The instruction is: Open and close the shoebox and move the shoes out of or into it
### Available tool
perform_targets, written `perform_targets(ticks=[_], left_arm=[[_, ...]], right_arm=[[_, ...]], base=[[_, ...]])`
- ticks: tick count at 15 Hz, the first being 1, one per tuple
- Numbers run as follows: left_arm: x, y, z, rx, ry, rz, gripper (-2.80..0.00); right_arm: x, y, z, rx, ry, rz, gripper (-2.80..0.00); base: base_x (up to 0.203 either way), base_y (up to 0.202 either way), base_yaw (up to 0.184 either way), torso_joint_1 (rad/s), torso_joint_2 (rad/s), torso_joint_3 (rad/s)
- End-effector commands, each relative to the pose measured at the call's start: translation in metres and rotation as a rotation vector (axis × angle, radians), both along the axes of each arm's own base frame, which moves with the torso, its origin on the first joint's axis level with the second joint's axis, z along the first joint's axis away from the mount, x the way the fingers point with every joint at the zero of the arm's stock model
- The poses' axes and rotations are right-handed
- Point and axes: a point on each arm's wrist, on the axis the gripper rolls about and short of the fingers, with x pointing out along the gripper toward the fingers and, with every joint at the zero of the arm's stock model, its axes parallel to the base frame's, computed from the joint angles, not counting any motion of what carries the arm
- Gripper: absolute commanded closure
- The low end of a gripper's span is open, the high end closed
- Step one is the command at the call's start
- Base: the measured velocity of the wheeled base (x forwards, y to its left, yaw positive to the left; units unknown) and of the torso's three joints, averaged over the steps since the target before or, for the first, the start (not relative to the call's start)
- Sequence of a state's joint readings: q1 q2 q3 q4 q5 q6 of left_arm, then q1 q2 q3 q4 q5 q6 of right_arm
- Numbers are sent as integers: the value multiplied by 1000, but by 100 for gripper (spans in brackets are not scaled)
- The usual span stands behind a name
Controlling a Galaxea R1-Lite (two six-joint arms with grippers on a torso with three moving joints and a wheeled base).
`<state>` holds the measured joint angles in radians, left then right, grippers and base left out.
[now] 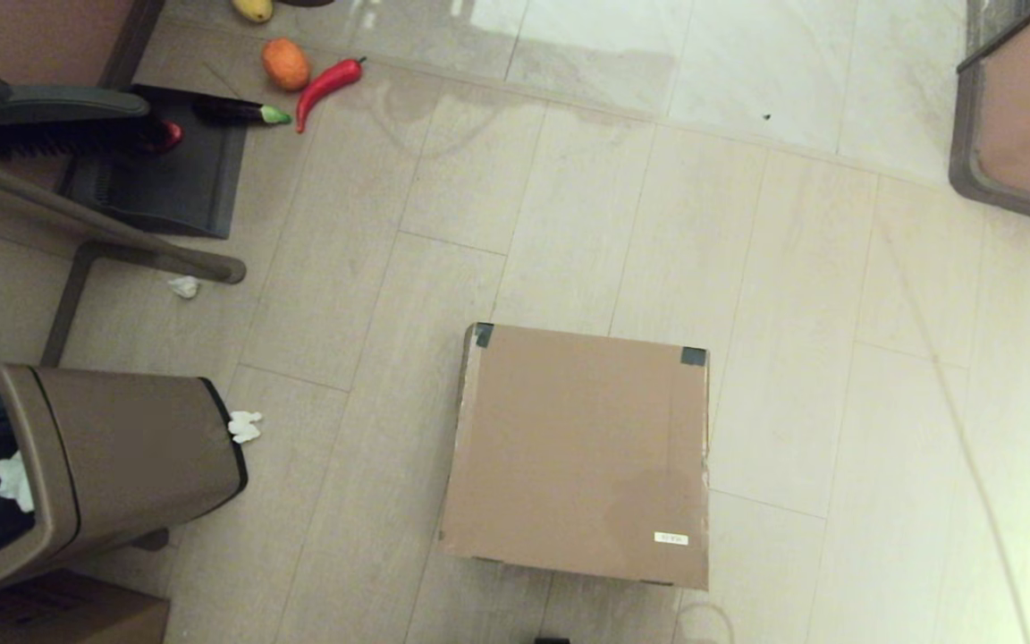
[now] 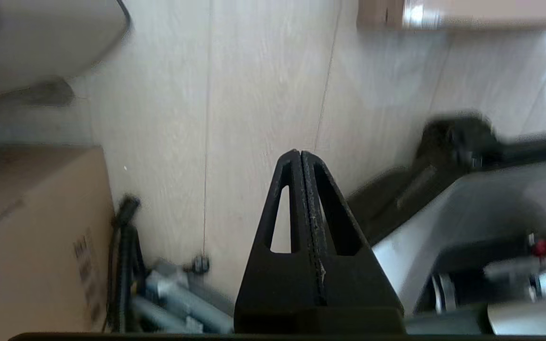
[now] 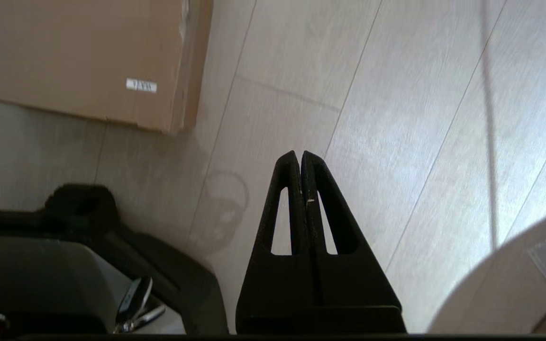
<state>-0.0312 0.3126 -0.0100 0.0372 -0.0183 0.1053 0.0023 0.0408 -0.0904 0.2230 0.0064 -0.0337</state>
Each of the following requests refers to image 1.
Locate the orange toy fruit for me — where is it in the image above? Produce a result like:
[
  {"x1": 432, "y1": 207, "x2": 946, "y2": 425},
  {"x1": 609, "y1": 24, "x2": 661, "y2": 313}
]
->
[{"x1": 262, "y1": 38, "x2": 311, "y2": 92}]

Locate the dark purple toy eggplant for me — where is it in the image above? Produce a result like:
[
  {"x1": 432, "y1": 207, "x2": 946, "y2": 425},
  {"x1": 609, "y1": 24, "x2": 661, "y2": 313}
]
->
[{"x1": 191, "y1": 97, "x2": 292, "y2": 126}]

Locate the brown metal furniture frame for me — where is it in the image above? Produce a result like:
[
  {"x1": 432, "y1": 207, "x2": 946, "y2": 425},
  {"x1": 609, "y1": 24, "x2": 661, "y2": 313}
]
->
[{"x1": 0, "y1": 143, "x2": 247, "y2": 368}]

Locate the red toy chili pepper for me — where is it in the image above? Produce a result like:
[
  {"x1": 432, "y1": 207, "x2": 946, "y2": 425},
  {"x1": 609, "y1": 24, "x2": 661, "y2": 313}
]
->
[{"x1": 296, "y1": 56, "x2": 367, "y2": 134}]

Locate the brown cardboard shoe box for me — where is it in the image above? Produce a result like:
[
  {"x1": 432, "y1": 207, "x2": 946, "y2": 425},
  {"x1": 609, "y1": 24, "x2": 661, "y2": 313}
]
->
[{"x1": 437, "y1": 322, "x2": 711, "y2": 591}]

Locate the plain brown cardboard carton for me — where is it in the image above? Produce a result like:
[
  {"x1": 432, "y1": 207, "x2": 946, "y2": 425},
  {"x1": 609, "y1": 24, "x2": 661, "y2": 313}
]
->
[{"x1": 0, "y1": 571, "x2": 171, "y2": 644}]

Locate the brown plastic trash bin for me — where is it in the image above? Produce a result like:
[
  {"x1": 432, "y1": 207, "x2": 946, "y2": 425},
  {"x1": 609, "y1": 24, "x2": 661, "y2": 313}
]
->
[{"x1": 0, "y1": 362, "x2": 249, "y2": 602}]

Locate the dark grey dustpan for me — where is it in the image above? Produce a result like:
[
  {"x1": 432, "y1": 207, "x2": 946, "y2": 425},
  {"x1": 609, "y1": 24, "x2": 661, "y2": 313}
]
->
[{"x1": 59, "y1": 84, "x2": 248, "y2": 239}]

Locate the black grey broom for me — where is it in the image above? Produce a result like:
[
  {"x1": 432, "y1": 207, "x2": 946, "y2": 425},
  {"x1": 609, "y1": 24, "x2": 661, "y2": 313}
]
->
[{"x1": 0, "y1": 43, "x2": 158, "y2": 160}]

